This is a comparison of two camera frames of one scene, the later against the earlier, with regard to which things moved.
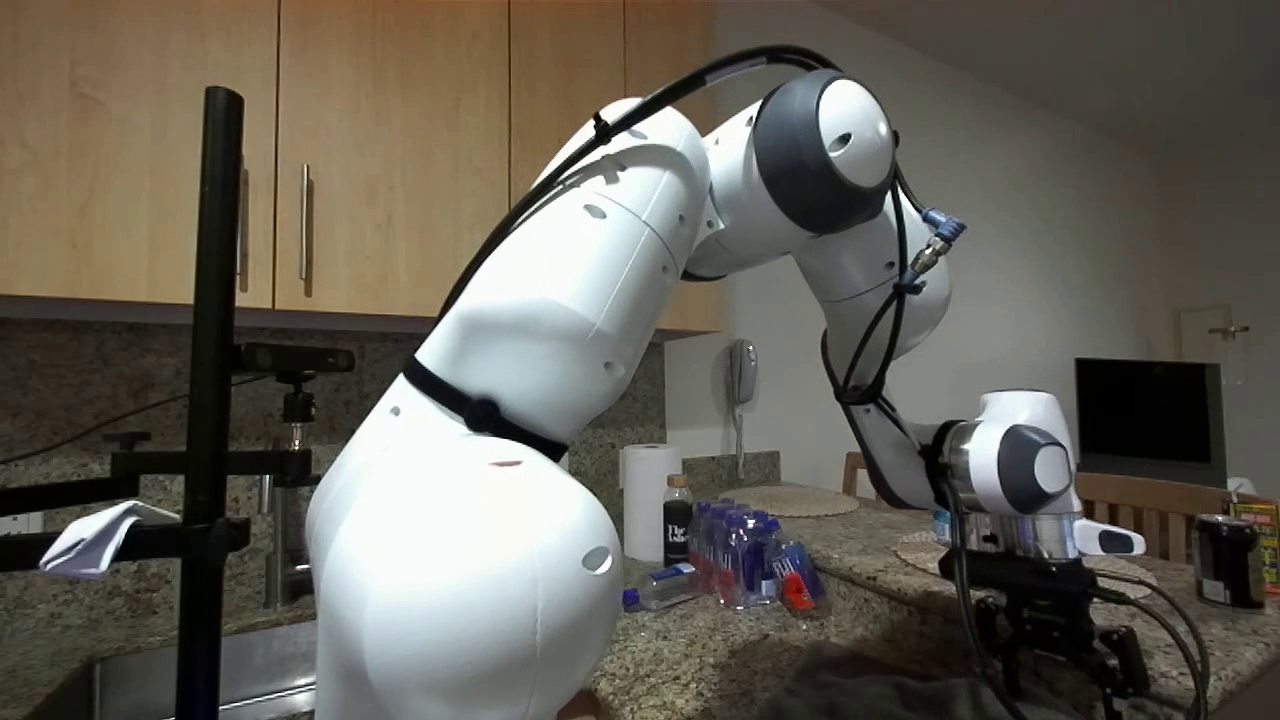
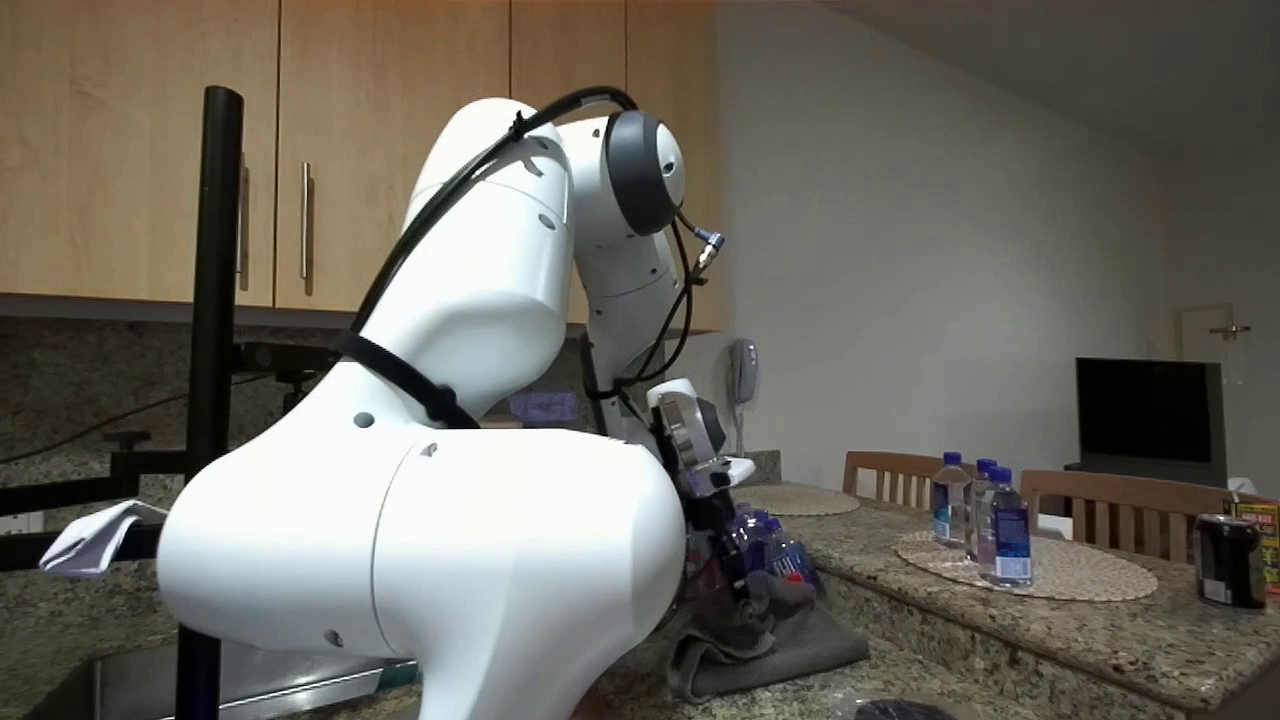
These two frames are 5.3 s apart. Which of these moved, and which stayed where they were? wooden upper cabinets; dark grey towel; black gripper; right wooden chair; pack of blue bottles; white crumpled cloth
Moved: black gripper; dark grey towel
Stayed: white crumpled cloth; pack of blue bottles; wooden upper cabinets; right wooden chair
